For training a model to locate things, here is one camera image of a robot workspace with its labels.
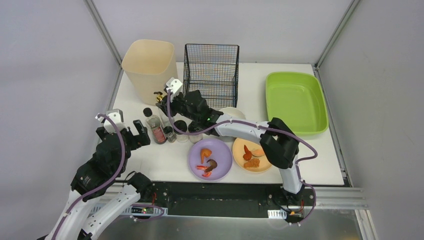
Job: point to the small pepper jar black lid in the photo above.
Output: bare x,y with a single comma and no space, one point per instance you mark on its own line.
169,134

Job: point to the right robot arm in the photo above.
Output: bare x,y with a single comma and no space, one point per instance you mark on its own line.
279,143

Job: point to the orange shrimp food piece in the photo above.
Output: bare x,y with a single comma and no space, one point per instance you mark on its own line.
204,153

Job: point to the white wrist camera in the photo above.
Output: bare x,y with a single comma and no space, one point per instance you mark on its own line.
115,118
174,86

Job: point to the fried chicken food piece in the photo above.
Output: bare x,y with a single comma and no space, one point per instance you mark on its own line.
253,163

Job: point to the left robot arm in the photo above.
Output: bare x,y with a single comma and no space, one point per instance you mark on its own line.
94,177

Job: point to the orange plastic plate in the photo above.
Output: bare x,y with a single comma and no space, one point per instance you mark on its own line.
238,151

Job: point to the black wire basket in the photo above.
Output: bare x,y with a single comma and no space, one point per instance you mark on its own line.
212,69

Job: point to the purple plastic plate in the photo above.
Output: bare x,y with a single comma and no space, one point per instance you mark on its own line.
220,153

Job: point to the beige plastic bin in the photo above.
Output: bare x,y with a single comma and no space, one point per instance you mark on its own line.
149,64

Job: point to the salt shaker black pump lid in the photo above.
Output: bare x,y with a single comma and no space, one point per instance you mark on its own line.
195,136

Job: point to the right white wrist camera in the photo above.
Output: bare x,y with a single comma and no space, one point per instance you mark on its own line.
174,86

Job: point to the green plastic tub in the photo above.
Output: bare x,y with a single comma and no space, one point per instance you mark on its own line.
298,100

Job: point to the white ceramic bowl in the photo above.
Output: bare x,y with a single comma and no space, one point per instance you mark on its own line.
234,112

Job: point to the soy sauce bottle red label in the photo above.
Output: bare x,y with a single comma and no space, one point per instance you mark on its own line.
155,125

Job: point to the aluminium frame rail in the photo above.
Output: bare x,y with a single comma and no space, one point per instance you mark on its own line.
101,26

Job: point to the salmon sushi food piece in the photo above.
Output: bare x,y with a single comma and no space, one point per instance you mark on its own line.
257,153

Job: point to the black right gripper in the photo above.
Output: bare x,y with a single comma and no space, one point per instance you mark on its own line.
175,103

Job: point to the clear bottle gold pump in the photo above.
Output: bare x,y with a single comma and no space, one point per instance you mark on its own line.
162,105

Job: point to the white shaker black spout lid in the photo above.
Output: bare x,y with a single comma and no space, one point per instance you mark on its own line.
180,129

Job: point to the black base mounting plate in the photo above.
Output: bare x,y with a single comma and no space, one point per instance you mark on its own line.
206,199

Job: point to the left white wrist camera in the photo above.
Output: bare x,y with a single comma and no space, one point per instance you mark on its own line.
115,118

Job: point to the brown mushroom food piece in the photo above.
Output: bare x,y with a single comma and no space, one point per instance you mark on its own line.
212,165

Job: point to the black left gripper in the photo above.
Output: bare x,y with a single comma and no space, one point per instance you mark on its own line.
122,136

